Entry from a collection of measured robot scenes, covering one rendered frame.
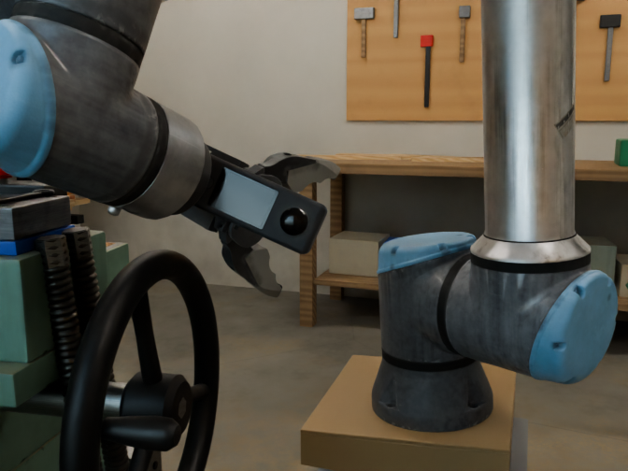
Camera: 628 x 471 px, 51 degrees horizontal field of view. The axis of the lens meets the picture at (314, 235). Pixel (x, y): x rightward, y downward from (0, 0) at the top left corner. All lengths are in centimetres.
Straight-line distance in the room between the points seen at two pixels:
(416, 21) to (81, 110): 336
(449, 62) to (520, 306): 294
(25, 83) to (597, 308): 69
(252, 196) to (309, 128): 335
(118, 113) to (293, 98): 347
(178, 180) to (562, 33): 50
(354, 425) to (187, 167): 61
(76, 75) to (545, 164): 56
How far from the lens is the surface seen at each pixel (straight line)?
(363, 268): 342
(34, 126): 44
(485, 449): 97
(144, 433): 51
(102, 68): 46
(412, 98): 372
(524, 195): 83
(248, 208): 55
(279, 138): 396
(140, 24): 49
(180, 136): 51
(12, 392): 59
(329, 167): 67
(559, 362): 84
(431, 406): 100
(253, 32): 405
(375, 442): 100
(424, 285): 94
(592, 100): 368
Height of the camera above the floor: 107
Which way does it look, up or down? 10 degrees down
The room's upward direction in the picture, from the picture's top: straight up
